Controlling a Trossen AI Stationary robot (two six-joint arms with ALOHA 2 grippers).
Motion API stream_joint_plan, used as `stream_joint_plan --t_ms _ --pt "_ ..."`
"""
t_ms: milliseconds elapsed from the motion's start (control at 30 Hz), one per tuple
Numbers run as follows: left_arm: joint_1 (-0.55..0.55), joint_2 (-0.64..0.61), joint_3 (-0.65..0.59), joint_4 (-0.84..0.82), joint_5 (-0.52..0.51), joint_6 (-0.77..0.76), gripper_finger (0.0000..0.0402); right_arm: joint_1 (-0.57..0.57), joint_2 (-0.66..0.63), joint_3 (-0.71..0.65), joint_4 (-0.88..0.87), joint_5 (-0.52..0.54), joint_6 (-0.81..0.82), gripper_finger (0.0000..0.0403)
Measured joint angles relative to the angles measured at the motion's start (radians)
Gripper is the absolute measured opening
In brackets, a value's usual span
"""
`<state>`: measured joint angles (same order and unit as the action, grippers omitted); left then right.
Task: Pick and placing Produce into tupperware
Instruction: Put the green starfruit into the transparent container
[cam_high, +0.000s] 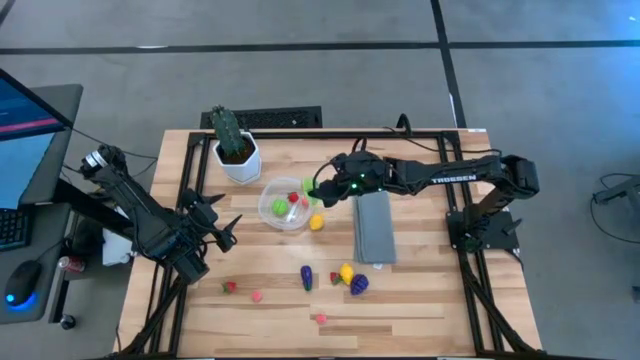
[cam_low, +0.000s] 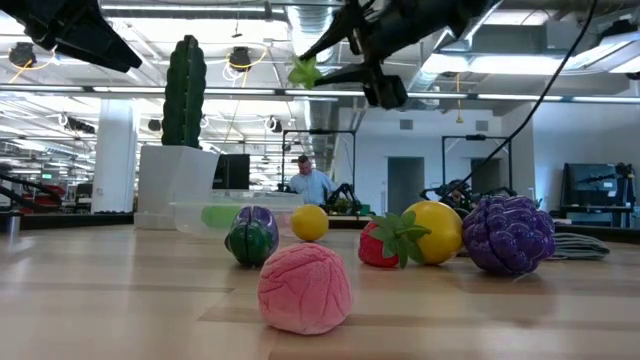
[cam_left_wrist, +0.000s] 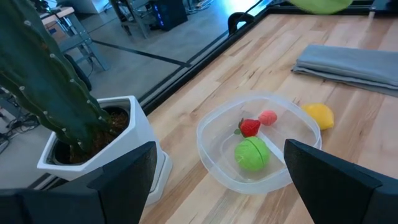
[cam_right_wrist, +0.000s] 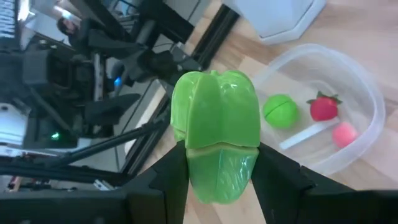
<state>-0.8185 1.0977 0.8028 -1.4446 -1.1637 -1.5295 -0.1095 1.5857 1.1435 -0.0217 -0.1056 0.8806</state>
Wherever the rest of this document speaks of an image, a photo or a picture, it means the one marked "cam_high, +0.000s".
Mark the purple toy grapes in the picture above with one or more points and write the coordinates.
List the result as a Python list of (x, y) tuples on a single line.
[(359, 284)]

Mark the black keyboard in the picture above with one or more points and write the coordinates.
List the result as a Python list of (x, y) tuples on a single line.
[(12, 227)]

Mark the purple toy eggplant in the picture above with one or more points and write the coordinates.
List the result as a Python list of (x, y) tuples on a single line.
[(306, 278)]

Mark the black aluminium table frame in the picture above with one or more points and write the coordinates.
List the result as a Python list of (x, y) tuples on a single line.
[(280, 135)]

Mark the computer monitor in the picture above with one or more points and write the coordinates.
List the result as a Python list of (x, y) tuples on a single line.
[(20, 165)]

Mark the white crumpled paper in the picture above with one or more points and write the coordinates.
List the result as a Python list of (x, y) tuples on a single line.
[(114, 247)]

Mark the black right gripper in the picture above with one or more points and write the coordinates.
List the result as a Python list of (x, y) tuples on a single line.
[(357, 175)]

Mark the black computer mouse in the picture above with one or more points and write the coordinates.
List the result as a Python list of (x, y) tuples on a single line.
[(22, 280)]

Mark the grey folded cloth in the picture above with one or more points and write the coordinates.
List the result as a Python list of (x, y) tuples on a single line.
[(374, 230)]

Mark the clear plastic tupperware container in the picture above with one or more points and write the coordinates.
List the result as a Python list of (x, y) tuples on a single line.
[(270, 192)]

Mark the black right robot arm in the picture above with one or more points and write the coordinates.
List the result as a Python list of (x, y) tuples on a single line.
[(460, 177)]

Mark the black round knob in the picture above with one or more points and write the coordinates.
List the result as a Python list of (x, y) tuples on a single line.
[(68, 321)]

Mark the yellow toy lemon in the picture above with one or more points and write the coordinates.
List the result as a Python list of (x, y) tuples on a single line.
[(346, 273), (316, 222)]

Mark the pink fuzzy toy ball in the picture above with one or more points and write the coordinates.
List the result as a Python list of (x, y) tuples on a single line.
[(256, 296), (321, 318), (305, 203)]

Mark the white faceted plant pot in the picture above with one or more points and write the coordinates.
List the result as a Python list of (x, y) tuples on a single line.
[(245, 170)]

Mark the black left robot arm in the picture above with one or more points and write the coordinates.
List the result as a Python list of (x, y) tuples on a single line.
[(135, 210)]

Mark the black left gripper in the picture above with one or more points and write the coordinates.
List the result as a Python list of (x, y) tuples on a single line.
[(197, 220)]

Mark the green round toy fruit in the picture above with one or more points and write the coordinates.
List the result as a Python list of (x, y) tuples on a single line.
[(280, 207)]

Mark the dark grey desk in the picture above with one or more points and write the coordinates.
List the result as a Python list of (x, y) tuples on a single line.
[(60, 105)]

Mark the red soda can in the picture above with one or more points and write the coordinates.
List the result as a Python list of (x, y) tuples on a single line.
[(71, 264)]

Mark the green cactus plant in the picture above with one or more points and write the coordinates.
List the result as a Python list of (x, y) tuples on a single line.
[(227, 131)]

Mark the black floor vent grate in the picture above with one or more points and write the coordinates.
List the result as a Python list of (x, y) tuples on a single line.
[(270, 118)]

